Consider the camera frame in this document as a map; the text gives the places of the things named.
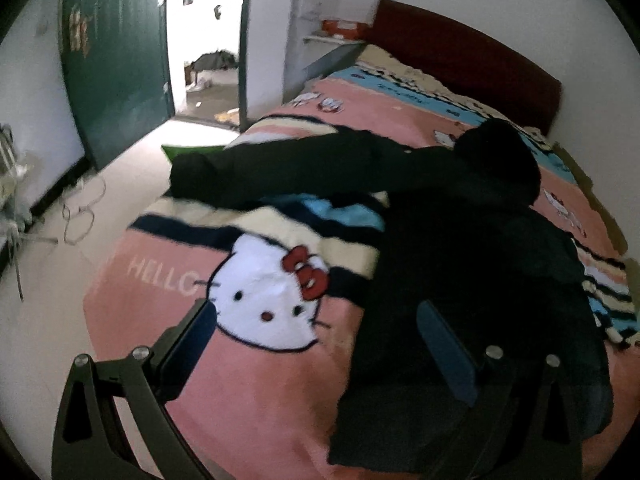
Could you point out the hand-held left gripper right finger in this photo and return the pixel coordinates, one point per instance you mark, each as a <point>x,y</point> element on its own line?
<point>445,350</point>

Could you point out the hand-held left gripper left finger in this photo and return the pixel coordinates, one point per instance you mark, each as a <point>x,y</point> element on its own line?
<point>195,340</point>

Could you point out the black jacket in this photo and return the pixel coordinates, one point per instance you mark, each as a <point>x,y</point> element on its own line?
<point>465,260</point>

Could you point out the pink cartoon cat printed blanket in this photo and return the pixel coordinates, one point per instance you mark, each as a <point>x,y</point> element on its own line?
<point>250,410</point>

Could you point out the green cushion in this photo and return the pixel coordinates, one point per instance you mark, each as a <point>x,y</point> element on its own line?
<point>192,151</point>

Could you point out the white metal rack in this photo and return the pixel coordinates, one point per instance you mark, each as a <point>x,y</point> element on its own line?
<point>12,195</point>

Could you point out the dark cloth pile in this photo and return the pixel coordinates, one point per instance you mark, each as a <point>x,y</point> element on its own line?
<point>215,61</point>

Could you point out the green door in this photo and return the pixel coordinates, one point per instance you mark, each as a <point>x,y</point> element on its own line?
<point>115,60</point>

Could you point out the beige patterned bed sheet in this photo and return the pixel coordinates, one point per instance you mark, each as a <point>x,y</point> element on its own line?
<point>395,62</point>

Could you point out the dark red bed headboard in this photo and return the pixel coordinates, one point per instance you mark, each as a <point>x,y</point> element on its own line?
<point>465,55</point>

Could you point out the grey bedside cabinet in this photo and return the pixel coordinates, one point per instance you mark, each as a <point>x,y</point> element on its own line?
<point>332,62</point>

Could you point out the orange box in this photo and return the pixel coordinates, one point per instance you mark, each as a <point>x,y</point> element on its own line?
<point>345,29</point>

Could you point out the white wall shelf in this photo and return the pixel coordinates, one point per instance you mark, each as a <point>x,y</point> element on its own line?
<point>330,40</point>

